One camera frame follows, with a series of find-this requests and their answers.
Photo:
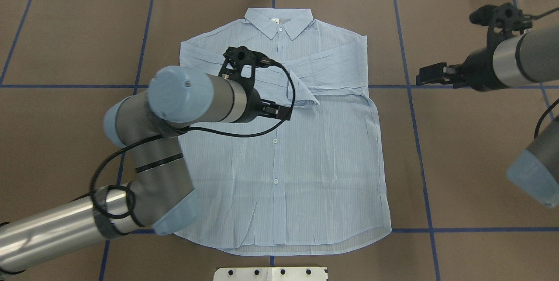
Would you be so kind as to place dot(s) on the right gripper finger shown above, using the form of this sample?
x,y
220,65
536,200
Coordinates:
x,y
432,74

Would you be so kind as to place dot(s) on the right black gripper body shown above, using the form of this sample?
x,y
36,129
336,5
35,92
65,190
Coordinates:
x,y
479,70

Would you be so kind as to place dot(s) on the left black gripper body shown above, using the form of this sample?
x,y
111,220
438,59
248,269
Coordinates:
x,y
254,105

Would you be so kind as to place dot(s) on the light blue button shirt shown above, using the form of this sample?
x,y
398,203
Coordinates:
x,y
315,185

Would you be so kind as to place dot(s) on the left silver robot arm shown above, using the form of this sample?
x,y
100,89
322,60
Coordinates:
x,y
146,182

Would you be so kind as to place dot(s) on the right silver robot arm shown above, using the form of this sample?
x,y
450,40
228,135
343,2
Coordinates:
x,y
466,140

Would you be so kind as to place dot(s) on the white central pillar with base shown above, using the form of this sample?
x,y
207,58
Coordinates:
x,y
271,274

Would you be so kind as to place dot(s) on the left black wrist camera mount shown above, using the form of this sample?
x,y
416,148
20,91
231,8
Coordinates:
x,y
240,66

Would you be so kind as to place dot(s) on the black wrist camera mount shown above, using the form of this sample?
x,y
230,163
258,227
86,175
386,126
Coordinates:
x,y
240,66
503,22

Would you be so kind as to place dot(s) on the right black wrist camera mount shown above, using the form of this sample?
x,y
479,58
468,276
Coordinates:
x,y
503,22

